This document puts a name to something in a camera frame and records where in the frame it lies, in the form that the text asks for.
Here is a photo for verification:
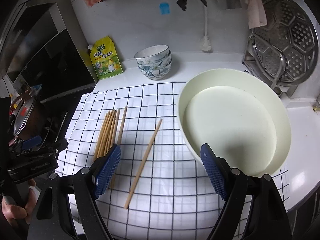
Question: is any black stove cooktop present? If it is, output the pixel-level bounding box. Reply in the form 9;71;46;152
1;3;98;100

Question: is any lone wooden chopstick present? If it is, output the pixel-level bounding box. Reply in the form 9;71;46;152
124;119;163;209

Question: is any bottom floral ceramic bowl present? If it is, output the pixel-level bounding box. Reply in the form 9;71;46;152
138;61;172;80

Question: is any pink hanging cloth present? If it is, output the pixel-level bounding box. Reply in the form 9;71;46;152
245;0;267;29

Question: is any floral ceramic bowl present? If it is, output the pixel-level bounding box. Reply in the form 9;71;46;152
138;61;172;80
137;51;172;71
134;44;169;60

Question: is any middle floral ceramic bowl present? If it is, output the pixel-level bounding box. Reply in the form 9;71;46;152
137;51;172;71

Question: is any pot with glass lid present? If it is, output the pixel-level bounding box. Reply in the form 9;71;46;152
10;91;45;140

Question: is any white black grid cloth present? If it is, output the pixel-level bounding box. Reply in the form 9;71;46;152
56;82;223;239

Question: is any top floral ceramic bowl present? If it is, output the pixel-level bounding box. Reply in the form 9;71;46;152
134;44;169;60

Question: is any person's left hand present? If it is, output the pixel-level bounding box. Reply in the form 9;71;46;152
2;179;37;226

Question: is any white plug and cable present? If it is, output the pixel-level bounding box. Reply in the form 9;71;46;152
201;4;213;53

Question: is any cream round basin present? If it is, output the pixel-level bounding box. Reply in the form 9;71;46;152
177;69;291;177

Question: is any blue wall sticker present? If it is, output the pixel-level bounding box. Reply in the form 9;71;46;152
159;2;170;15

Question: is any yellow seasoning pouch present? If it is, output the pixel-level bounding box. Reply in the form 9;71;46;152
88;36;123;80

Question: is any perforated steel steamer tray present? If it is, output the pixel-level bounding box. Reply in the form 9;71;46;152
252;0;319;87

